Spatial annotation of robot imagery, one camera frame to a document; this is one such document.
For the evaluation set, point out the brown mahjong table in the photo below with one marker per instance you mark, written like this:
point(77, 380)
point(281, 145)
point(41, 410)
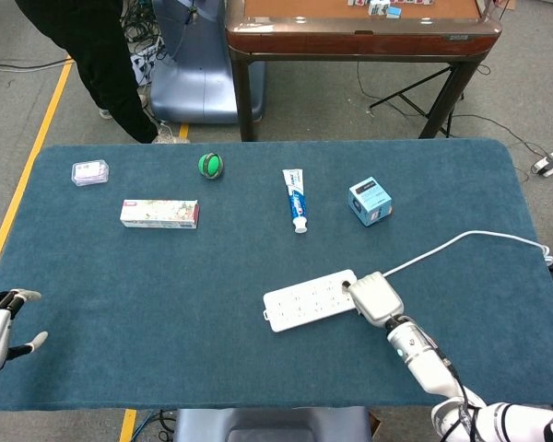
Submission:
point(359, 32)

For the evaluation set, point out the light blue cube box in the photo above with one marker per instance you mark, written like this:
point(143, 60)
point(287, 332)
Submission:
point(370, 200)

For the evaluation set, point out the white blue toothpaste tube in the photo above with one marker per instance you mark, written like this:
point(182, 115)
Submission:
point(296, 200)

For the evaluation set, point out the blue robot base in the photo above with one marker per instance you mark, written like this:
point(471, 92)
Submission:
point(203, 69)

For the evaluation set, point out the grey blue robot torso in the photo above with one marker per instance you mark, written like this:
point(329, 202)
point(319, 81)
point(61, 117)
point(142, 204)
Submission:
point(272, 424)

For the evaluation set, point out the green and grey ball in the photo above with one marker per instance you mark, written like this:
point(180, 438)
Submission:
point(210, 166)

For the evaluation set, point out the floral toothpaste box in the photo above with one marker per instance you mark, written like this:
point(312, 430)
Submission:
point(160, 213)

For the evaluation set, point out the black tripod stand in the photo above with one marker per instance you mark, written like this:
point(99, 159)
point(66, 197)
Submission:
point(415, 99)

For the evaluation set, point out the clear plastic card case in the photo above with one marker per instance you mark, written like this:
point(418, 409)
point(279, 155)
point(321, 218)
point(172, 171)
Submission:
point(90, 172)

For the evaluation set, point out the person in black clothes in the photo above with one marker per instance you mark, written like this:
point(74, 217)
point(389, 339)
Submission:
point(101, 69)

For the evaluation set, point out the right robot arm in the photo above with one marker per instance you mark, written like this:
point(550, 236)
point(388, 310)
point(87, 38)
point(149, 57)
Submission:
point(447, 382)

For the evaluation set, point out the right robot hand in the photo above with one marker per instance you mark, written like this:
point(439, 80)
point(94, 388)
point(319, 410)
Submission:
point(375, 299)

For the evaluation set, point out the blue table cloth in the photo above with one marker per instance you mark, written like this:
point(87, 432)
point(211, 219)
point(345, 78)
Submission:
point(258, 285)

